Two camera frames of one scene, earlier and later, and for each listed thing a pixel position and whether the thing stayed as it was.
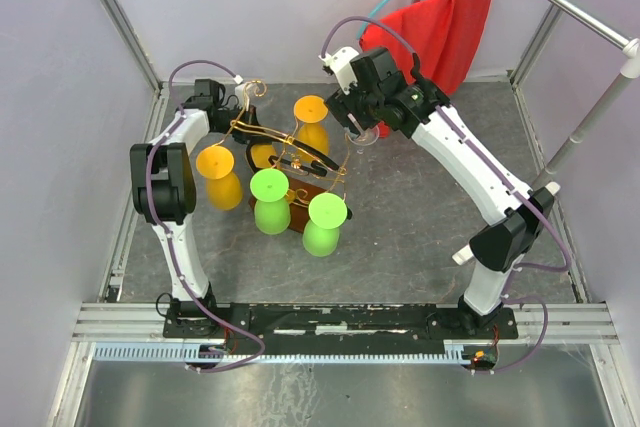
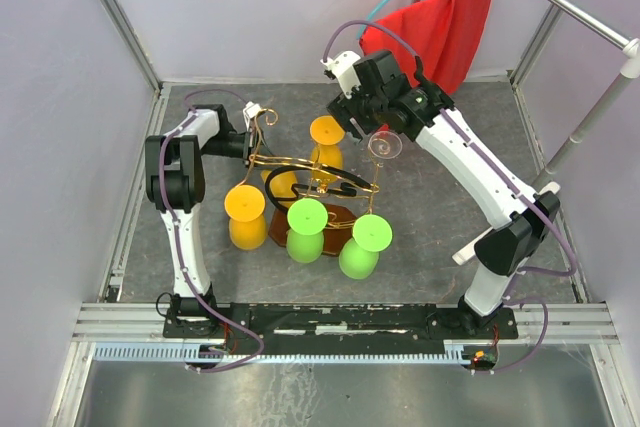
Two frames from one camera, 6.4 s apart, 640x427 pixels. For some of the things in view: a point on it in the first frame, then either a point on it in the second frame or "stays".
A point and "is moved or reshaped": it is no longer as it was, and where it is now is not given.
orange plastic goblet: (309, 112) → (326, 133)
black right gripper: (342, 105) stays
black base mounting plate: (324, 329) stays
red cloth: (444, 29) stays
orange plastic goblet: (224, 191) → (244, 205)
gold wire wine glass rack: (283, 165) → (307, 195)
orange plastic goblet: (260, 154) → (281, 183)
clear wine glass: (363, 137) is moved or reshaped
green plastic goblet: (327, 212) → (359, 255)
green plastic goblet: (271, 209) → (306, 221)
